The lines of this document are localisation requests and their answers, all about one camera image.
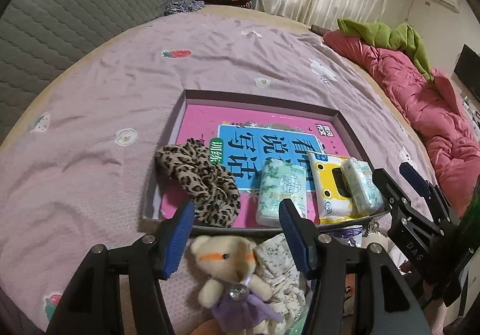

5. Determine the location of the blue white knit cloth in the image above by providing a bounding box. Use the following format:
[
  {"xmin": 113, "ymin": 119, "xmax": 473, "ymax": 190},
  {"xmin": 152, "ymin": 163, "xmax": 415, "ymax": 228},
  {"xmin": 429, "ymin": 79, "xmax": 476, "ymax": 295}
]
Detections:
[{"xmin": 163, "ymin": 0, "xmax": 206, "ymax": 16}]

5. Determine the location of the purple printed bed blanket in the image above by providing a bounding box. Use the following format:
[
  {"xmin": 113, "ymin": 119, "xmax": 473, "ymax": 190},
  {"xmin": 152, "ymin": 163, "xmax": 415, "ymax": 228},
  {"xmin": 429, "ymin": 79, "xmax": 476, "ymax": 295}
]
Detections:
[{"xmin": 0, "ymin": 7, "xmax": 439, "ymax": 335}]

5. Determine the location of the mint green tissue pack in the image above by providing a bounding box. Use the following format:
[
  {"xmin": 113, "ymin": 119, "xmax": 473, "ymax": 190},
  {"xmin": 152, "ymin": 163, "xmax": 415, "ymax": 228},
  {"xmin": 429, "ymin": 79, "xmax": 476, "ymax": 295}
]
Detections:
[{"xmin": 256, "ymin": 157, "xmax": 309, "ymax": 227}]

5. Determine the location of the grey shallow cardboard box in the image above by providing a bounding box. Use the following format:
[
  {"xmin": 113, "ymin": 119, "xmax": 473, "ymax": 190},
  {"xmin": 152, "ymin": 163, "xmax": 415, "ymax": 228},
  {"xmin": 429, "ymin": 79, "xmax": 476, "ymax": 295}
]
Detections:
[{"xmin": 140, "ymin": 88, "xmax": 391, "ymax": 236}]

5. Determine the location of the pink quilt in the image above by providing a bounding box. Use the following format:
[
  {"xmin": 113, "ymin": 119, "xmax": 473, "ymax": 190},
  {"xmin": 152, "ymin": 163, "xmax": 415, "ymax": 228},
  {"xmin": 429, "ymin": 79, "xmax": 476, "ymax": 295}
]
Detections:
[{"xmin": 323, "ymin": 30, "xmax": 480, "ymax": 204}]

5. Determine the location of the beige mattress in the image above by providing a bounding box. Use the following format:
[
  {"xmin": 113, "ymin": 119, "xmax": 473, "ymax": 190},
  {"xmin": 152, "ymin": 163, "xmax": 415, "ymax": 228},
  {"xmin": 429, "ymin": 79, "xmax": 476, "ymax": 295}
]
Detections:
[{"xmin": 0, "ymin": 4, "xmax": 439, "ymax": 156}]

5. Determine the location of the yellow cartoon wet wipes pack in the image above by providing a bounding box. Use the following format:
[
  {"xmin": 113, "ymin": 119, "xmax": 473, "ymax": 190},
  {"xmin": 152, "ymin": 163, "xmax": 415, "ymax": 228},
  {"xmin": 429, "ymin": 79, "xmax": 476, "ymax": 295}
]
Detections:
[{"xmin": 305, "ymin": 150, "xmax": 370, "ymax": 224}]

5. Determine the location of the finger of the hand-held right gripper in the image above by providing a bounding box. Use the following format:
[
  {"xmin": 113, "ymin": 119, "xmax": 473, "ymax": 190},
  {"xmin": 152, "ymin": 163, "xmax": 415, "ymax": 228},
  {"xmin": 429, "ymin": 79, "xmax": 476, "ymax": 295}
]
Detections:
[
  {"xmin": 399, "ymin": 162, "xmax": 460, "ymax": 225},
  {"xmin": 371, "ymin": 168, "xmax": 413, "ymax": 221}
]

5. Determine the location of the white floral cloth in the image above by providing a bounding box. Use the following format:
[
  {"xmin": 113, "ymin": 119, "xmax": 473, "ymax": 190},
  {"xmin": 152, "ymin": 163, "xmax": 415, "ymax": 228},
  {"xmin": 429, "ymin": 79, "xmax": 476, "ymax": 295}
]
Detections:
[{"xmin": 253, "ymin": 233, "xmax": 312, "ymax": 324}]

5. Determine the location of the black television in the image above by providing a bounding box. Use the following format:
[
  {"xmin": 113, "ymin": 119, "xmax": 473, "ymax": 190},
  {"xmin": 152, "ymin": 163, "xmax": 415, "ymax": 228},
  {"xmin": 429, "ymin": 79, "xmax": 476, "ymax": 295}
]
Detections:
[{"xmin": 453, "ymin": 43, "xmax": 480, "ymax": 90}]

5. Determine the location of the purple white packet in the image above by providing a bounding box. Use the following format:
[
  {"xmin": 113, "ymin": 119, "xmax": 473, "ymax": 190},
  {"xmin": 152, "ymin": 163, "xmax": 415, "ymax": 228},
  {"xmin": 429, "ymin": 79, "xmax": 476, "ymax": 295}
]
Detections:
[{"xmin": 330, "ymin": 224, "xmax": 365, "ymax": 248}]

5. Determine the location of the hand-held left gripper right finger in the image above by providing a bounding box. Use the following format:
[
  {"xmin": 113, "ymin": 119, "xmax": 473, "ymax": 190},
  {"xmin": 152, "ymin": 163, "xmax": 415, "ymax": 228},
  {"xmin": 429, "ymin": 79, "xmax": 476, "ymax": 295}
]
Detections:
[{"xmin": 278, "ymin": 198, "xmax": 428, "ymax": 335}]

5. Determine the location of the small beige teddy bear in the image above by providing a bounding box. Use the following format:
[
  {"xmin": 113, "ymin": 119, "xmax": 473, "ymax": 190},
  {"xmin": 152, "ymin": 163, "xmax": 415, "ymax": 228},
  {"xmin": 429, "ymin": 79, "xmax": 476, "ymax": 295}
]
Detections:
[{"xmin": 362, "ymin": 232, "xmax": 392, "ymax": 257}]

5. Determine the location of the leopard print scrunchie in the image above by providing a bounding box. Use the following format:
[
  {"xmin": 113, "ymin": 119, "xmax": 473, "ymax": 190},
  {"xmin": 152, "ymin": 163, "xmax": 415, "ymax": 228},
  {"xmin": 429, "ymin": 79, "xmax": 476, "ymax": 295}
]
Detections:
[{"xmin": 154, "ymin": 137, "xmax": 242, "ymax": 228}]

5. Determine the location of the leaf print tissue pack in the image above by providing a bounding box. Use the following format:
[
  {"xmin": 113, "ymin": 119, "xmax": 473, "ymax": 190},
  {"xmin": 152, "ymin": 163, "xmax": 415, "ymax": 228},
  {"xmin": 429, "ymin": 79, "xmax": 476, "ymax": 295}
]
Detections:
[{"xmin": 340, "ymin": 157, "xmax": 385, "ymax": 216}]

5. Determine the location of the pink book with blue label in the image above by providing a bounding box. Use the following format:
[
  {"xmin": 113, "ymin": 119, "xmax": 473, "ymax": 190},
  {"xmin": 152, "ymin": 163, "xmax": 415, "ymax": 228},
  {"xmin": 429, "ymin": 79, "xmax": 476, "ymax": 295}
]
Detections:
[{"xmin": 159, "ymin": 103, "xmax": 351, "ymax": 225}]

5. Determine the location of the grey quilted headboard cover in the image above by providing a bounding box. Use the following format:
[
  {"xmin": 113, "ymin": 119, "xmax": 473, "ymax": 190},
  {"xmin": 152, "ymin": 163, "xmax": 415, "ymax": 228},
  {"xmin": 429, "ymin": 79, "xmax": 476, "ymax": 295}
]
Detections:
[{"xmin": 0, "ymin": 0, "xmax": 190, "ymax": 141}]

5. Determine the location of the green blanket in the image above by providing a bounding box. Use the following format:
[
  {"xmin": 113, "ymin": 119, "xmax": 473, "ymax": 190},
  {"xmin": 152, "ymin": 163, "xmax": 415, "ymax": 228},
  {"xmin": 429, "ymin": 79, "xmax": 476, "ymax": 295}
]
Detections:
[{"xmin": 337, "ymin": 18, "xmax": 434, "ymax": 81}]

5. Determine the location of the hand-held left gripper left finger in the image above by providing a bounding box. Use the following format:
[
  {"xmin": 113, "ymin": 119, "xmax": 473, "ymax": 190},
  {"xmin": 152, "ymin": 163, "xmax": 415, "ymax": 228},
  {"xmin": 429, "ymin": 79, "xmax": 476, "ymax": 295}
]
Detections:
[{"xmin": 45, "ymin": 200, "xmax": 196, "ymax": 335}]

